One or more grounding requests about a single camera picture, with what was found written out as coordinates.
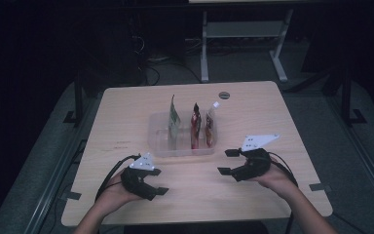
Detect grey tape strip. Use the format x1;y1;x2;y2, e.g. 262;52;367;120
309;182;333;193
59;190;83;202

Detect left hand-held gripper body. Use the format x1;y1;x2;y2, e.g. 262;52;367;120
120;151;160;202

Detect person's left hand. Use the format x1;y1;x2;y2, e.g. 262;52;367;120
93;170;144;216

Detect green snack packet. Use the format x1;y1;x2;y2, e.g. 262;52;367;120
168;94;182;151

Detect clear plastic container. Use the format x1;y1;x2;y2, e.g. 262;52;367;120
147;110;218;159

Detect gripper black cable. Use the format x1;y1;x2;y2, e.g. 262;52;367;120
94;153;143;202
267;151;300;188

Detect red snack packet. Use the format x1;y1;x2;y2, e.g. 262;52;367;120
189;102;203;150

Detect black floor cables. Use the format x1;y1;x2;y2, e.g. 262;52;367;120
128;30;203;86

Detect clear spouted pouch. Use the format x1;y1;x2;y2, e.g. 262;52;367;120
205;100;221;148

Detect person's right hand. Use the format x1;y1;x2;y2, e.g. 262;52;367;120
250;161;300;201

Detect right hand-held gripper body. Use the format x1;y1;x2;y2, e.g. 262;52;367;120
231;133;281;182

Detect white desk frame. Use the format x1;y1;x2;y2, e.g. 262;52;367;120
188;0;295;84

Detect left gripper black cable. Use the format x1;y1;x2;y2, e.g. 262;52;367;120
94;153;143;202

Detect black metal stand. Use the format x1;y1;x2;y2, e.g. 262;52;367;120
62;72;86;128
322;64;368;127

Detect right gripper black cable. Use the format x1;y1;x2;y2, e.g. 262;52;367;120
267;151;300;188

